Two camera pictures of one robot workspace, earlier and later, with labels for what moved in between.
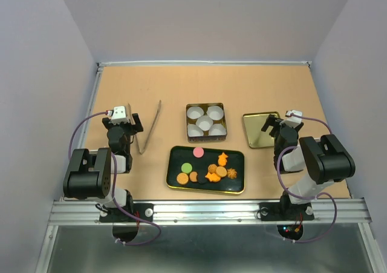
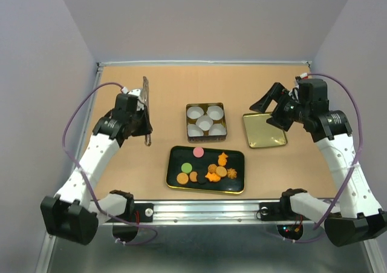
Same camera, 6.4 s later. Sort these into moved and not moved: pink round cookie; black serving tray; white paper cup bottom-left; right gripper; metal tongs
Moved: metal tongs; right gripper
Not moved: black serving tray; white paper cup bottom-left; pink round cookie
